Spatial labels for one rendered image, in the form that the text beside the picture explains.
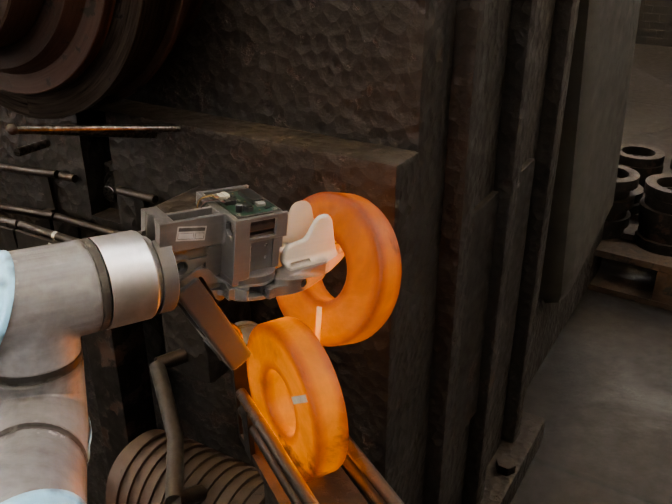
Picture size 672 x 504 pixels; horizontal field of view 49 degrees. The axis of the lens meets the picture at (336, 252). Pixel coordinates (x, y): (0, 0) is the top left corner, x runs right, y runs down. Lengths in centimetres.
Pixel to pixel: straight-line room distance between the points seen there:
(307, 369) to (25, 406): 23
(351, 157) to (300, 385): 30
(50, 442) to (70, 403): 6
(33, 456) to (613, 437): 152
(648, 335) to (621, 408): 38
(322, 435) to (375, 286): 14
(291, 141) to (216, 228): 30
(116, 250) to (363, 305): 24
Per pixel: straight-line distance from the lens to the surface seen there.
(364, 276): 70
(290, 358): 66
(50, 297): 57
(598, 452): 183
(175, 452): 89
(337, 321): 72
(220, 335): 67
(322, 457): 67
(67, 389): 61
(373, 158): 84
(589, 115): 163
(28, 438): 56
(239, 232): 61
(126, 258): 59
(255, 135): 92
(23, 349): 58
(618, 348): 221
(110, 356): 111
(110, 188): 114
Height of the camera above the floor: 114
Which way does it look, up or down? 26 degrees down
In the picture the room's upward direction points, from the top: straight up
